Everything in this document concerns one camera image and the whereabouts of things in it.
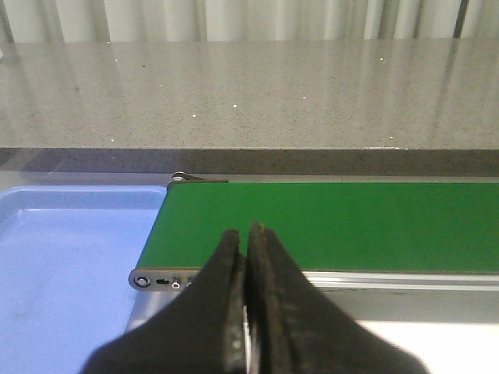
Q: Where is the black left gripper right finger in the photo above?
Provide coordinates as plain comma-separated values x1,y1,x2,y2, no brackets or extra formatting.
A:
246,224,427,373

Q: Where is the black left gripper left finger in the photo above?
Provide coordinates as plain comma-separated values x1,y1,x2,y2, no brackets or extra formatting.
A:
81,230,246,373

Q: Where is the conveyor left end plate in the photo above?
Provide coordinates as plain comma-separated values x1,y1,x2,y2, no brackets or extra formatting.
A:
128,267,200,292

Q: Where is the green conveyor belt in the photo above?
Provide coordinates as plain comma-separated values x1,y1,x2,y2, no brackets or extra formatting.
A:
137,182,498,273

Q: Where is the blue plastic tray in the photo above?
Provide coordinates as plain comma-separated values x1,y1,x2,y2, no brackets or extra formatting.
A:
1,185,166,373

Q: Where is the grey stone countertop slab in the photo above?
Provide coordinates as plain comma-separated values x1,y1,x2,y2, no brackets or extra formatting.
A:
1,39,498,177

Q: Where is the grey pleated curtain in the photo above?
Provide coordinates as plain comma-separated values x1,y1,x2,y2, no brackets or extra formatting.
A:
1,0,498,43

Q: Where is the aluminium conveyor side rail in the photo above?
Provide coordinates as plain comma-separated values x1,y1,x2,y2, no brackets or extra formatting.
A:
303,271,498,291

